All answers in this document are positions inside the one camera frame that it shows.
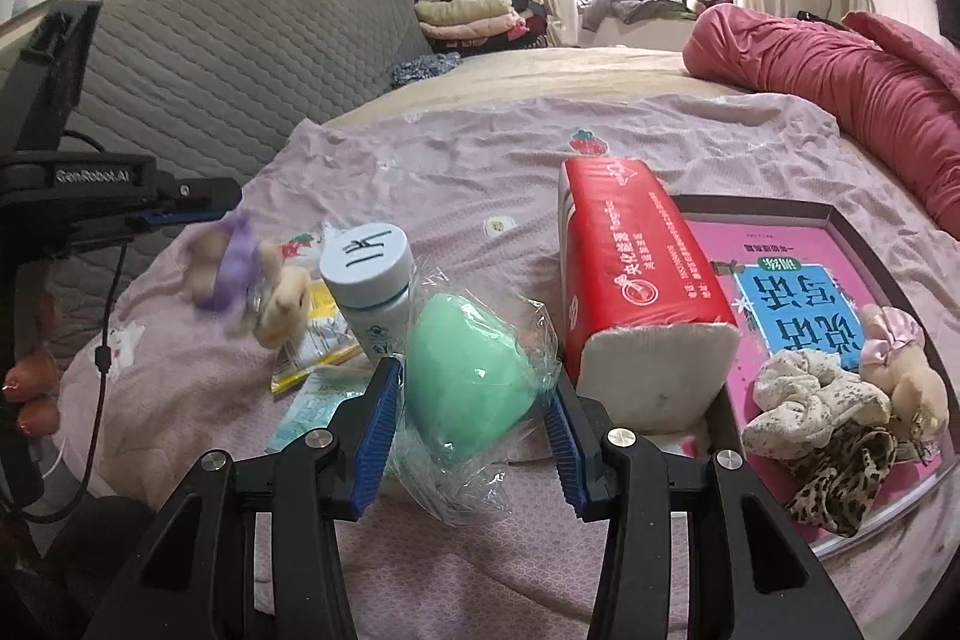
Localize cream floral scrunchie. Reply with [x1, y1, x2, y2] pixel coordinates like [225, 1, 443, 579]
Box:
[742, 351, 893, 461]

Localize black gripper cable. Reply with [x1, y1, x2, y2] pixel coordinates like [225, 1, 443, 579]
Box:
[15, 130, 132, 525]

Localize lilac cloth with strawberry print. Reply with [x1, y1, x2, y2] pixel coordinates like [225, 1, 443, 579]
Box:
[56, 92, 960, 640]

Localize beige plush bear pink bow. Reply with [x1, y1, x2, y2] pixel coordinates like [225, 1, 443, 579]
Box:
[859, 304, 950, 461]

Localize person's left hand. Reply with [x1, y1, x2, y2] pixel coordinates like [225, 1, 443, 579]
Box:
[4, 353, 61, 438]

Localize grey quilted headboard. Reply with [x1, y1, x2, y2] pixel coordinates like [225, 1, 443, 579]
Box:
[0, 0, 434, 378]

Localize clothes on windowsill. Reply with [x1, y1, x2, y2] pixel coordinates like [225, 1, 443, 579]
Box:
[577, 0, 740, 30]

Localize dark floral cloth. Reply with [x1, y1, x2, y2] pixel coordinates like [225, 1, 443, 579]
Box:
[388, 51, 462, 92]

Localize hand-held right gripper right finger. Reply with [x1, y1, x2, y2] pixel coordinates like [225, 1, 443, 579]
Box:
[541, 377, 863, 640]

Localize teal tissue packet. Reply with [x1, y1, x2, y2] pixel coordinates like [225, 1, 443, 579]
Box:
[266, 366, 376, 453]

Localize yellow white packet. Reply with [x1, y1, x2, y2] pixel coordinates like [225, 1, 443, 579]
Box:
[270, 280, 365, 395]

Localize pink quilt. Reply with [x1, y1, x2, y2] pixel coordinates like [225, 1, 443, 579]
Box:
[682, 2, 960, 240]

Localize bed with beige sheet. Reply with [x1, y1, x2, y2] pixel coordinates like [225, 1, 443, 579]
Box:
[319, 44, 960, 251]

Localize plush bunny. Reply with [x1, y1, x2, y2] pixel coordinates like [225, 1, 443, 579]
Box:
[184, 209, 312, 348]

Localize leopard print scrunchie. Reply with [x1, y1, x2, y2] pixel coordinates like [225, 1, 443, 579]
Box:
[784, 419, 901, 536]

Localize green sponge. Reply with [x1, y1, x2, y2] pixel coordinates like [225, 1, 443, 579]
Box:
[386, 269, 563, 528]

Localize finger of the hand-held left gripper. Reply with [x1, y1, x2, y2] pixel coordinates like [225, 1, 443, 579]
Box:
[154, 177, 242, 212]
[124, 206, 230, 232]

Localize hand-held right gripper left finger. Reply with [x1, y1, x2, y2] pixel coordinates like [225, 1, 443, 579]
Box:
[101, 355, 406, 640]

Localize pile of folded clothes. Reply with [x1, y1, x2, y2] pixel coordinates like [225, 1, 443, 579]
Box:
[414, 0, 548, 50]

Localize white bottle with pale lid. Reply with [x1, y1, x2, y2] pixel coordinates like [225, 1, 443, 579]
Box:
[319, 224, 415, 367]

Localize red tissue pack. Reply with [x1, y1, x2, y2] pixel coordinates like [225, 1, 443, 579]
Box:
[556, 156, 743, 435]

